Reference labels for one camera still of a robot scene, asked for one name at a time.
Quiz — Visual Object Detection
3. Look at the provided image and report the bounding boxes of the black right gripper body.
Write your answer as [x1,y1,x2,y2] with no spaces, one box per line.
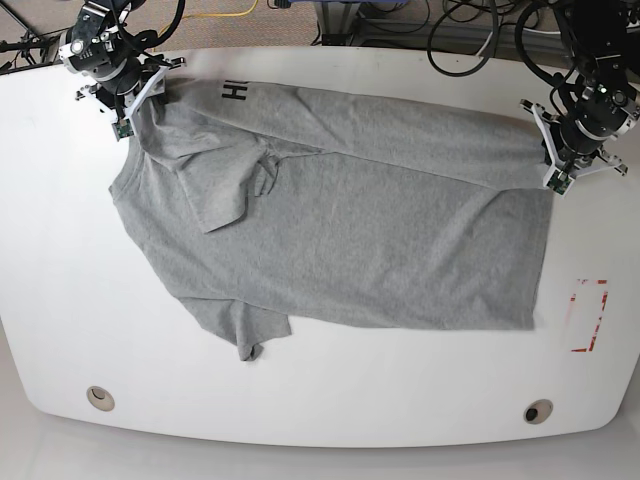
[99,62,142,100]

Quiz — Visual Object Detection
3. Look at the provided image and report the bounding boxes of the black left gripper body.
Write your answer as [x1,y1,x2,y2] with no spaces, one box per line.
[557,124,603,163]

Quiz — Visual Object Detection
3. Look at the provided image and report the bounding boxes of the grey T-shirt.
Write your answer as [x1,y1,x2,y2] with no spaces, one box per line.
[110,79,553,361]

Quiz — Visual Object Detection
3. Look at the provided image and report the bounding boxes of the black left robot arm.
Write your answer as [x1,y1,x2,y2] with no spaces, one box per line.
[552,1,639,156]

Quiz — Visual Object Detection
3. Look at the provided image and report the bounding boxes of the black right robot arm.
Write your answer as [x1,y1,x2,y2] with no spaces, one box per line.
[59,0,185,118]

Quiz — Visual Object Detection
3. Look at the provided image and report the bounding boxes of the black tripod stand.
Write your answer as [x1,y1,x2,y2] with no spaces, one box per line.
[1,1,71,75]

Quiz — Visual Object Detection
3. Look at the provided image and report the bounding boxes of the red tape rectangle marking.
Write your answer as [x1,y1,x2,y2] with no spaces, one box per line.
[566,279,609,353]

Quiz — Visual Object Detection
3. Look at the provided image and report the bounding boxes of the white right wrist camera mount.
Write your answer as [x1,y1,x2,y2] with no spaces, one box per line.
[75,57,186,141]

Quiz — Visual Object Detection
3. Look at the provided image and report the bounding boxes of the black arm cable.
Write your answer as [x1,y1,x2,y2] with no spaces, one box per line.
[425,0,601,166]
[104,0,187,121]

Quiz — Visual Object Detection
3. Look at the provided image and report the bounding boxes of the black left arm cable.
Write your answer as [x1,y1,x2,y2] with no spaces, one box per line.
[425,0,601,166]

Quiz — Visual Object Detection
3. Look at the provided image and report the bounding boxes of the yellow cable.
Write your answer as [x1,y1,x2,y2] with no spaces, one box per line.
[182,0,259,22]

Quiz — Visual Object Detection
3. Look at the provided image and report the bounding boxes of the white cable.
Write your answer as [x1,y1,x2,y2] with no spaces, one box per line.
[477,29,501,57]

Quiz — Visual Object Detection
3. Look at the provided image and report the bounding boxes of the right table cable grommet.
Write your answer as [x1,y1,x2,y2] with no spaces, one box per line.
[523,399,554,425]

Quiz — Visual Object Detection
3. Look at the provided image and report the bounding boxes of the table cable grommet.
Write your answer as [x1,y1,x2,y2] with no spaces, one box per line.
[523,399,554,425]
[86,386,115,412]

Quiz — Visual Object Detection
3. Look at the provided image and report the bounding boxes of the left table cable grommet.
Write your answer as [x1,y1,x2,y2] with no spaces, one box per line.
[86,386,115,412]

